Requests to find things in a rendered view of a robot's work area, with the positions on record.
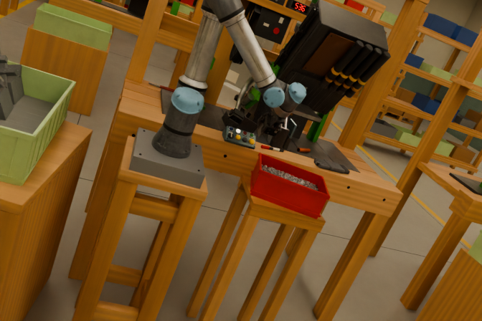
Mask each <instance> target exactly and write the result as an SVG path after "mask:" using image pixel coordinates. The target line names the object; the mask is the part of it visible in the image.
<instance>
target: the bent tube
mask: <svg viewBox="0 0 482 321"><path fill-rule="evenodd" d="M253 82H254V79H253V78H252V77H250V78H249V79H248V80H247V82H246V83H245V84H244V85H243V87H242V89H241V90H240V93H239V96H238V99H237V103H236V105H235V108H237V109H238V110H239V111H240V109H241V106H242V105H241V104H240V100H241V99H243V98H244V97H245V93H246V92H247V90H248V88H249V87H250V85H251V84H252V83H253Z"/></svg>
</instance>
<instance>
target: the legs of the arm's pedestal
mask: <svg viewBox="0 0 482 321"><path fill-rule="evenodd" d="M120 166H121V165H120ZM120 166H119V169H120ZM119 169H118V172H119ZM137 187H138V184H137V183H131V182H128V181H124V180H121V179H118V173H117V176H116V178H115V182H114V184H113V188H112V191H111V193H110V198H109V200H108V204H107V206H106V209H105V213H104V215H103V220H102V222H101V225H100V228H99V231H98V235H97V237H96V240H95V244H94V247H93V250H92V253H91V255H90V259H89V262H88V265H87V269H86V271H85V275H84V277H83V280H82V284H81V286H80V290H79V293H78V296H77V299H76V303H75V312H74V315H73V317H72V321H92V320H94V321H155V320H156V317H157V315H158V313H159V310H160V308H161V305H162V302H163V301H164V298H165V295H166V292H167V290H168V288H169V285H170V283H171V280H172V277H173V275H174V272H175V270H176V267H177V265H178V263H179V260H180V258H181V255H182V252H183V250H184V247H185V245H186V242H187V240H188V238H189V235H190V233H191V230H192V227H193V225H194V222H195V220H196V218H197V215H198V213H199V210H200V208H201V205H202V202H203V201H199V200H196V199H193V198H188V197H185V196H180V195H177V194H174V193H171V194H170V196H169V200H168V201H167V200H163V199H160V198H156V197H153V196H147V195H144V194H142V193H136V189H137ZM128 213H130V214H135V215H138V216H143V217H146V218H150V219H155V220H158V221H160V223H159V226H158V228H157V231H156V234H155V237H154V239H153V242H152V245H151V248H150V250H149V252H148V256H147V258H146V261H145V264H144V266H143V269H142V270H139V269H133V268H129V267H123V266H119V265H115V264H111V262H112V260H113V256H114V254H115V251H116V248H117V245H118V242H119V239H120V237H121V233H122V230H123V227H124V225H125V222H126V219H127V216H128ZM105 281H106V282H112V283H116V284H123V285H127V286H131V287H135V290H134V293H133V296H132V298H131V301H130V304H129V306H126V305H120V304H116V303H111V302H104V301H100V300H99V298H100V294H101V292H102V289H103V285H104V283H105Z"/></svg>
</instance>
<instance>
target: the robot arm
mask: <svg viewBox="0 0 482 321"><path fill-rule="evenodd" d="M201 10H202V13H203V17H202V20H201V23H200V25H199V30H198V32H197V36H196V39H195V42H194V46H193V48H192V53H191V55H190V58H189V61H188V65H187V67H186V71H185V73H184V75H182V76H181V77H179V81H178V83H177V86H176V89H175V90H174V93H173V94H172V96H171V102H170V104H169V108H168V110H167V113H166V117H165V119H164V123H163V125H162V126H161V128H160V129H159V131H158V132H157V133H156V134H155V136H154V137H153V140H152V142H151V144H152V146H153V147H154V148H155V149H156V150H157V151H158V152H160V153H162V154H164V155H167V156H169V157H172V158H188V157H189V155H190V153H191V151H192V134H193V132H194V129H195V126H196V124H197V121H198V118H199V115H200V112H201V111H202V108H203V107H204V96H205V94H206V91H207V87H208V86H207V83H206V78H207V75H208V72H209V68H210V66H211V63H212V60H213V57H214V53H215V51H216V48H217V45H218V42H219V38H220V36H221V33H222V30H223V27H224V25H225V27H226V28H227V31H228V32H229V34H230V36H231V38H232V40H233V42H234V43H235V46H236V48H237V49H238V51H239V53H240V55H241V57H242V58H243V60H244V62H245V64H246V66H247V68H248V69H249V71H250V74H251V75H252V78H253V79H254V81H255V89H256V90H258V91H259V92H260V93H261V95H262V96H263V100H264V102H265V104H266V105H267V106H269V107H270V109H271V110H272V112H267V113H265V114H264V115H261V117H260V118H259V119H258V121H257V134H258V137H260V136H261V135H264V134H265V139H268V136H269V135H272V136H275V137H276V136H277V135H278V134H279V133H280V132H281V124H283V123H284V122H285V119H286V118H287V117H288V116H289V115H290V114H291V113H292V112H293V111H294V110H295V109H296V107H297V106H298V105H299V104H300V103H302V101H303V99H304V97H305V96H306V89H305V87H304V86H303V85H302V84H301V83H298V82H294V83H292V84H291V85H289V84H286V83H284V82H282V81H280V80H279V79H277V78H276V76H275V74H274V72H273V70H272V68H271V67H270V65H269V63H268V61H267V59H266V57H265V55H264V53H263V51H262V49H261V47H260V45H259V43H258V41H257V39H256V37H255V35H254V33H253V31H252V30H251V28H250V25H249V24H248V22H247V20H246V18H245V15H244V13H245V9H244V7H243V5H242V2H241V1H240V0H203V2H202V7H201Z"/></svg>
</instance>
